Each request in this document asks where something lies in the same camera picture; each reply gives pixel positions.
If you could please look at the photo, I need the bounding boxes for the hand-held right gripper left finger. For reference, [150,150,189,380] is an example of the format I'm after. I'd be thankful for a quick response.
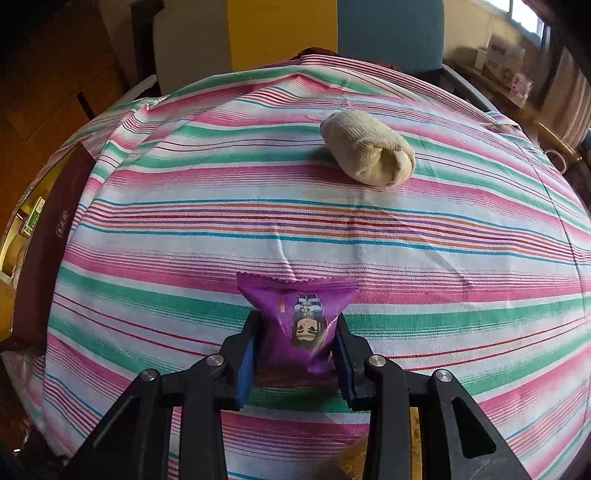
[60,310,260,480]

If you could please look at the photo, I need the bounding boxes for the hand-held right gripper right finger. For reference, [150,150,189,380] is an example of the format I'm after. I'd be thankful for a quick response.
[335,316,532,480]

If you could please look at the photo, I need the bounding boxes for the purple snack packet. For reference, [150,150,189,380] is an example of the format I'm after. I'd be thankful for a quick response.
[236,271,360,376]

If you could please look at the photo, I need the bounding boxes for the cream sock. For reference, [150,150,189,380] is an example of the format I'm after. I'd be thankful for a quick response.
[320,110,416,188]

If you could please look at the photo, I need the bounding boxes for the yellow sponge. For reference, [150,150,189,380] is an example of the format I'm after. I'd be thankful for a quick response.
[335,406,424,480]

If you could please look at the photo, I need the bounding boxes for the striped bed sheet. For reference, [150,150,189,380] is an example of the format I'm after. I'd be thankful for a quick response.
[23,54,591,480]

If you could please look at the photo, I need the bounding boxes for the wooden table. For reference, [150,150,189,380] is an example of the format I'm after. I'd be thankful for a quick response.
[443,60,591,162]

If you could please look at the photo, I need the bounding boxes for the yellow blue grey headboard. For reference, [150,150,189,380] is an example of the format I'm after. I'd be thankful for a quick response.
[152,0,446,84]

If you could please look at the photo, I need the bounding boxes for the white cardboard box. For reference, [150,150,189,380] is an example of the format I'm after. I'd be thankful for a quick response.
[480,34,527,77]

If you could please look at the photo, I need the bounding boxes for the pale striped curtain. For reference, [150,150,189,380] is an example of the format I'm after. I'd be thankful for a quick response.
[540,46,591,144]

